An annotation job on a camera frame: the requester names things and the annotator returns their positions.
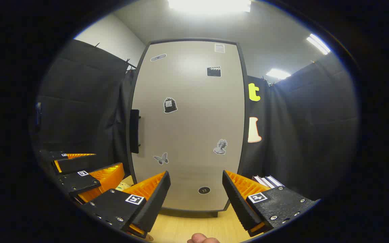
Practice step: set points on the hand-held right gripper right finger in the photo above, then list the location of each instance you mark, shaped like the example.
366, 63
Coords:
238, 206

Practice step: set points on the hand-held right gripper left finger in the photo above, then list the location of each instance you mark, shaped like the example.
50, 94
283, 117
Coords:
155, 202

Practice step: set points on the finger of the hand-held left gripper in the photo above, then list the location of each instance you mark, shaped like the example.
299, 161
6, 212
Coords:
79, 163
79, 184

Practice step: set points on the dark grey cabinet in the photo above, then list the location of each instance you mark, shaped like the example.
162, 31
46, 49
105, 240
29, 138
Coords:
214, 214

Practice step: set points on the round brown coaster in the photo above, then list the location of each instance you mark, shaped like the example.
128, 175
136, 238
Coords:
149, 238

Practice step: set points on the light grey cabinet door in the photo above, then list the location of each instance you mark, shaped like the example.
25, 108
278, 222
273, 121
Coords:
191, 118

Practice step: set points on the row of white books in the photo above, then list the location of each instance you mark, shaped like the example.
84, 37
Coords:
265, 181

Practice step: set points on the pale yellow plush toy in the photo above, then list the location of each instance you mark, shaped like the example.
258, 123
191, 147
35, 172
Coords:
123, 186

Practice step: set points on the black backdrop cloth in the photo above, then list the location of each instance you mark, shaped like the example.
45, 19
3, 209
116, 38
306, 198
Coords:
79, 101

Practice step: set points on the ceiling light panel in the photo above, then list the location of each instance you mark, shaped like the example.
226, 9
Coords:
208, 5
318, 44
278, 74

